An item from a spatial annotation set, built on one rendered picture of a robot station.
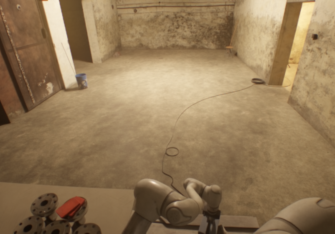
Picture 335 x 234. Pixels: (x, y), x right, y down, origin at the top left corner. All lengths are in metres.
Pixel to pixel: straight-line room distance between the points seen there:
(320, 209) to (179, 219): 0.50
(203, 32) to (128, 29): 4.02
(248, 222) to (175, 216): 1.32
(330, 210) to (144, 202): 0.69
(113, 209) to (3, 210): 1.28
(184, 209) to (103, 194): 1.74
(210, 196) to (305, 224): 0.91
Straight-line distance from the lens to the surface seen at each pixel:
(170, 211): 0.89
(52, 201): 2.37
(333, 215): 0.66
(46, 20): 5.92
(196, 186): 1.44
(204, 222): 1.77
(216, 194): 1.42
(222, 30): 11.17
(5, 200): 3.07
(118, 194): 2.49
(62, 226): 2.14
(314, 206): 0.65
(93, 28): 8.79
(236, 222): 2.11
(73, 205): 2.17
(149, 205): 0.96
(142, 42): 11.33
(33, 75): 5.42
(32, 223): 2.29
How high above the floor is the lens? 1.90
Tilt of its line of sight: 29 degrees down
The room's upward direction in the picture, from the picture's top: 1 degrees counter-clockwise
